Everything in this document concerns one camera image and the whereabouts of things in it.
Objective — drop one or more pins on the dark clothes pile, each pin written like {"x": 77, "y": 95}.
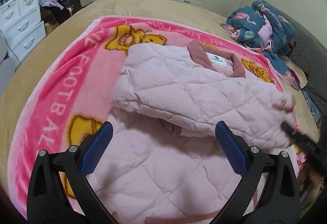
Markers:
{"x": 53, "y": 15}

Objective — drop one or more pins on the white drawer cabinet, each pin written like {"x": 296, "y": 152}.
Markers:
{"x": 23, "y": 27}

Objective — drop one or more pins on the lilac cloth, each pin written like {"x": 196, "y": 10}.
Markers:
{"x": 49, "y": 1}

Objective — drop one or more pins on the grey quilted headboard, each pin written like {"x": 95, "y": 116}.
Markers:
{"x": 311, "y": 52}

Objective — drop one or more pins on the blue flamingo print duvet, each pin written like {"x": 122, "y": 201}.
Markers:
{"x": 270, "y": 22}

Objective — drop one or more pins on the pink quilted jacket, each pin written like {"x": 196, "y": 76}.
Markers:
{"x": 178, "y": 86}

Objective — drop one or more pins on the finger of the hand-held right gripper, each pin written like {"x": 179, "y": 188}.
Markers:
{"x": 293, "y": 133}

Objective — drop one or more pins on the beige bed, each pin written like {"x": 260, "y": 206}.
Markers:
{"x": 153, "y": 9}

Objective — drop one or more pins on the dark patterned pillow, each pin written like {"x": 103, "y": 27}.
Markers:
{"x": 313, "y": 103}

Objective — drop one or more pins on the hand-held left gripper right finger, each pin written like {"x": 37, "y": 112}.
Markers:
{"x": 231, "y": 149}

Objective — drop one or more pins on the grey white furniture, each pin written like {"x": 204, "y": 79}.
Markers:
{"x": 3, "y": 68}

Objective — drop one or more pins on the pink printed blanket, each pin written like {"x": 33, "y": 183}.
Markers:
{"x": 63, "y": 73}

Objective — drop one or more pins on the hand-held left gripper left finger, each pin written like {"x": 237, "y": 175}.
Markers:
{"x": 98, "y": 148}

